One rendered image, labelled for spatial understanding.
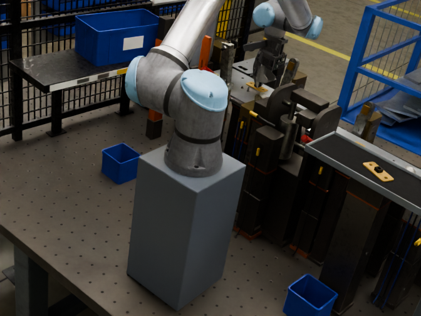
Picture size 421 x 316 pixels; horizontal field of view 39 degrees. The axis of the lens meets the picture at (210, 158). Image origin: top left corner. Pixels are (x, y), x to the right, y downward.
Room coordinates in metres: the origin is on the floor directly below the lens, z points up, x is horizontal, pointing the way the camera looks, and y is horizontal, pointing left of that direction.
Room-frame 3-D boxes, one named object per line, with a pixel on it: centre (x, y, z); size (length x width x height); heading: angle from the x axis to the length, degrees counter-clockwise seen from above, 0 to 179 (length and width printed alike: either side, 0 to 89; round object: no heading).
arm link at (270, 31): (2.02, -0.15, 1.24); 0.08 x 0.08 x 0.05
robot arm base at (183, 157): (1.29, 0.04, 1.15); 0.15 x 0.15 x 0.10
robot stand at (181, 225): (1.29, 0.04, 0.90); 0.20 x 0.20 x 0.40; 56
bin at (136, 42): (2.07, 0.40, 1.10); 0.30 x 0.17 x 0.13; 135
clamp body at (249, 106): (1.72, -0.10, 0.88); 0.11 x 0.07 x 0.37; 141
